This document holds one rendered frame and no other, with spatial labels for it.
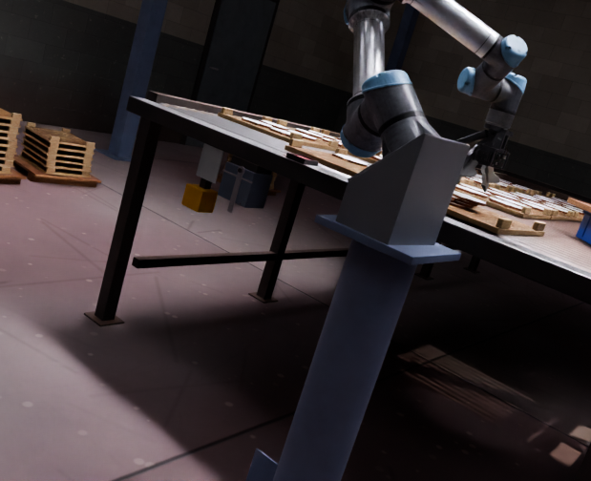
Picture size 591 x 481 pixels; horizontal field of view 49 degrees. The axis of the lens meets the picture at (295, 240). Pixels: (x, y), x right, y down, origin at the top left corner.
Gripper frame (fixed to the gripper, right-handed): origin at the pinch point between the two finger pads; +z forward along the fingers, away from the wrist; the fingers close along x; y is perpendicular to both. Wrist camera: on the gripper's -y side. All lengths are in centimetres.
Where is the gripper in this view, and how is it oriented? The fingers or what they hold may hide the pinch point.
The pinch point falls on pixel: (468, 188)
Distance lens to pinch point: 205.0
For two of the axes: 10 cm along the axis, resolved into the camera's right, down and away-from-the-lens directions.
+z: -2.8, 9.3, 2.3
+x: 7.8, 0.9, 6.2
